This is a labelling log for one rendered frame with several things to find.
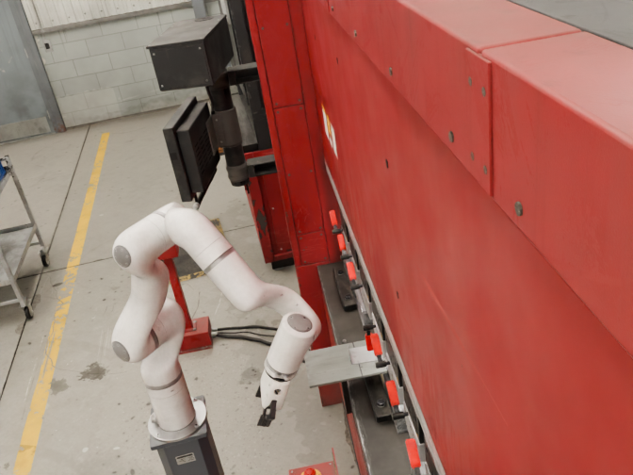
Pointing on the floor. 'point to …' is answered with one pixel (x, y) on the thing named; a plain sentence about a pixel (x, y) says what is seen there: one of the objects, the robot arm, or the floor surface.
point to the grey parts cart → (18, 245)
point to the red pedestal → (195, 333)
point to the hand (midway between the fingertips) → (262, 408)
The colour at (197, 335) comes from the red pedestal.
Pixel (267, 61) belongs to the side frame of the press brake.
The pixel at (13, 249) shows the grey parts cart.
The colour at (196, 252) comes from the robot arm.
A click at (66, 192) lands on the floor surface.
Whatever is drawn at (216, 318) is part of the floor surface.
